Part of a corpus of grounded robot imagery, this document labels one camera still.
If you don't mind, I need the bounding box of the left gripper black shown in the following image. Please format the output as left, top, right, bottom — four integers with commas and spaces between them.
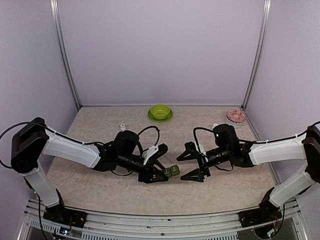
118, 152, 169, 184

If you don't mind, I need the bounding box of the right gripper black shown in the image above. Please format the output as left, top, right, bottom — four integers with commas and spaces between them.
176, 146, 231, 183

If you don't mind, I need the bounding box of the green weekly pill organizer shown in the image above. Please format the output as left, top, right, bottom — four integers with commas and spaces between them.
163, 164, 180, 178

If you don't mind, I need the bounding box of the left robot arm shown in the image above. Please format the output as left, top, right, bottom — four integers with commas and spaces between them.
10, 117, 169, 223

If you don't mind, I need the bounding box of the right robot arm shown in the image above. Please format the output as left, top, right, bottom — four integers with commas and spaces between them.
176, 123, 320, 222

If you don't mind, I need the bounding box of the green bowl with saucer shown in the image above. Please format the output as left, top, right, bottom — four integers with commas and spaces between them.
147, 104, 173, 123

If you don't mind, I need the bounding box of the red patterned ceramic bowl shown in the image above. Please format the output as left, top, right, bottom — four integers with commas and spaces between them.
225, 109, 247, 129

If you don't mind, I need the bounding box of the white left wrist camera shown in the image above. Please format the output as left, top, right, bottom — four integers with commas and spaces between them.
142, 143, 169, 166

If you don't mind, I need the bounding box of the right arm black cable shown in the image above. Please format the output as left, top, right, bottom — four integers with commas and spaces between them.
192, 121, 320, 156

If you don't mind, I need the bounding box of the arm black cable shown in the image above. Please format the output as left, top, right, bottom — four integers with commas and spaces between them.
0, 121, 161, 169
192, 121, 320, 156

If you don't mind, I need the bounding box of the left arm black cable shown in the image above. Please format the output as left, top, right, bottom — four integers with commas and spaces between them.
0, 121, 161, 169

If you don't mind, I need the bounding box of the right aluminium frame post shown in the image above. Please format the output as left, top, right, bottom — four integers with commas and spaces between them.
241, 0, 272, 112

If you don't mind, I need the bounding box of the aluminium frame post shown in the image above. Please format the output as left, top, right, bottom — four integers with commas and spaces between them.
241, 0, 272, 112
50, 0, 82, 111

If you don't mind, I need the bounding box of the left aluminium frame post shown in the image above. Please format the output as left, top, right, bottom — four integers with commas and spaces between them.
50, 0, 82, 111

